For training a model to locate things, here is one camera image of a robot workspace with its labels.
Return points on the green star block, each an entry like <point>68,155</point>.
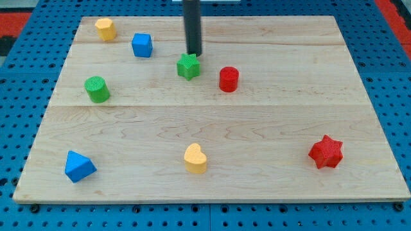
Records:
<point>188,66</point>

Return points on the yellow heart block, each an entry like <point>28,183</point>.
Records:
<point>195,161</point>

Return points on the red cylinder block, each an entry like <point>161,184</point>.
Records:
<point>228,79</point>

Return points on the red star block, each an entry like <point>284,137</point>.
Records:
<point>327,152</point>

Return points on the blue cube block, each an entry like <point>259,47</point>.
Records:
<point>142,45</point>

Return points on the yellow hexagon block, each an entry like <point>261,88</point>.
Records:
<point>105,29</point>

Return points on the blue triangle block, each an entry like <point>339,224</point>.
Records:
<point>78,166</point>

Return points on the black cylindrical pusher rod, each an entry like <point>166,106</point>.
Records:
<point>192,26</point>

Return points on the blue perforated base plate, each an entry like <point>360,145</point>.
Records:
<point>31,69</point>

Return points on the light wooden board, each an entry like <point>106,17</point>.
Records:
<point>297,83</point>

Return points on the green cylinder block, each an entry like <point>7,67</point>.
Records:
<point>97,89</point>

